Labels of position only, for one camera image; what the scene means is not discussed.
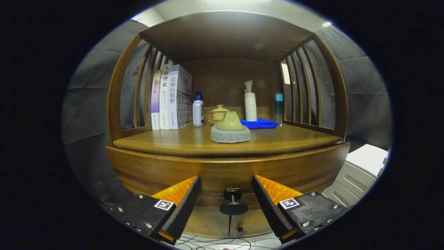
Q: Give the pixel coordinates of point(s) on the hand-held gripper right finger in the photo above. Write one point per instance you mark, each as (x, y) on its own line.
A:
(269, 208)

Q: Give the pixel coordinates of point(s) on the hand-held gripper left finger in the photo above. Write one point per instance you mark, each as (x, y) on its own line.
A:
(182, 208)

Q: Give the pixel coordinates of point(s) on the wooden drawer with black knob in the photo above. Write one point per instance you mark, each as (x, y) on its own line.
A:
(222, 172)

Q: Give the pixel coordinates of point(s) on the wooden cabinet door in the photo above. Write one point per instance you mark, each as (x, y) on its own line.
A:
(208, 222)
(253, 222)

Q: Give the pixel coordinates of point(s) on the wooden countertop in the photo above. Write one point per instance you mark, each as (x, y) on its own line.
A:
(173, 142)

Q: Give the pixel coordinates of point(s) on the wooden cabinet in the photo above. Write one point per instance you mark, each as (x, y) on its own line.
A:
(225, 34)

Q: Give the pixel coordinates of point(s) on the blue folded cloth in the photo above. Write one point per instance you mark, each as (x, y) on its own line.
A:
(262, 123)

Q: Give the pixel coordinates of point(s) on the white bottle with blue cap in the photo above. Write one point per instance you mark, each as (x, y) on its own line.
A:
(198, 113)

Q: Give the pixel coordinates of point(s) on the clear bottle with teal cap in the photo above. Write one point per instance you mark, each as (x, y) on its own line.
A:
(279, 109)

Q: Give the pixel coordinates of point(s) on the white furniture unit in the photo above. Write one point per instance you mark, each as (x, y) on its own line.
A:
(360, 170)

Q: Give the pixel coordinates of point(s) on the yellow lidded teacup with saucer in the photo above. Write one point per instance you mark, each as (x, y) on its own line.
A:
(216, 114)

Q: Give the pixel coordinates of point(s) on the white pump bottle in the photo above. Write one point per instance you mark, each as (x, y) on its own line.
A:
(250, 106)

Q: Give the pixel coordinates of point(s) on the grey patterned book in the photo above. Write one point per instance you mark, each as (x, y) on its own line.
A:
(182, 100)

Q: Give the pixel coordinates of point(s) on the white book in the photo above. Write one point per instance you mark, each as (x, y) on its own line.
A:
(164, 100)

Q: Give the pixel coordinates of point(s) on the purple book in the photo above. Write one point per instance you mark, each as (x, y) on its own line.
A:
(156, 100)

